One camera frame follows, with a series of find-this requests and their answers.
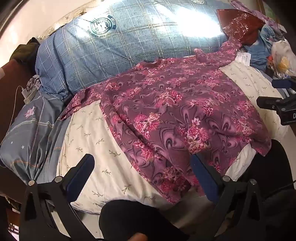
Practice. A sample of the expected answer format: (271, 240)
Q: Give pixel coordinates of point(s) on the grey-blue star bedsheet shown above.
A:
(30, 139)

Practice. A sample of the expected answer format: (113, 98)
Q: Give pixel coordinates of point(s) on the blue denim cloth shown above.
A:
(259, 51)

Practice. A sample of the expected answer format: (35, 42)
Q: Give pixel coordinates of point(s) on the white leaf print bedding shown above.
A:
(97, 148)

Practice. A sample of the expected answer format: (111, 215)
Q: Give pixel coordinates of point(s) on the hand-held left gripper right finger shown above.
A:
(203, 178)

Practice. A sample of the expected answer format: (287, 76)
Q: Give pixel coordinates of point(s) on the person's black pants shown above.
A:
(270, 176)

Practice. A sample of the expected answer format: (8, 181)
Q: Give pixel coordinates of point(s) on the white plastic bag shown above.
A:
(283, 60)

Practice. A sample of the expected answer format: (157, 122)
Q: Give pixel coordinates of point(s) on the purple pink floral garment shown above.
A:
(171, 111)

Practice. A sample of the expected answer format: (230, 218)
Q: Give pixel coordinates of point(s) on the blue plaid quilt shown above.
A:
(129, 39)

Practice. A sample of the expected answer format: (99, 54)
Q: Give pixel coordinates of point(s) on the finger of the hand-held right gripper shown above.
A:
(283, 83)
(269, 103)

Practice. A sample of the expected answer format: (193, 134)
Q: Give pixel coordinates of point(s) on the light purple floral fabric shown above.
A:
(252, 9)

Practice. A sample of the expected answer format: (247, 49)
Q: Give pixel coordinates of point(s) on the grey crumpled cloth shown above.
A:
(34, 83)

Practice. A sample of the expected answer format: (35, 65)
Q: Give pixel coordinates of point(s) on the dark green cloth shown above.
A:
(24, 51)

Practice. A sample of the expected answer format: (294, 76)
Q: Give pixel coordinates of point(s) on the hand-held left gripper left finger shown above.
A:
(81, 170)

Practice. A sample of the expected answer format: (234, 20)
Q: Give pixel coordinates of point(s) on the red brown plastic bag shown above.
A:
(240, 25)

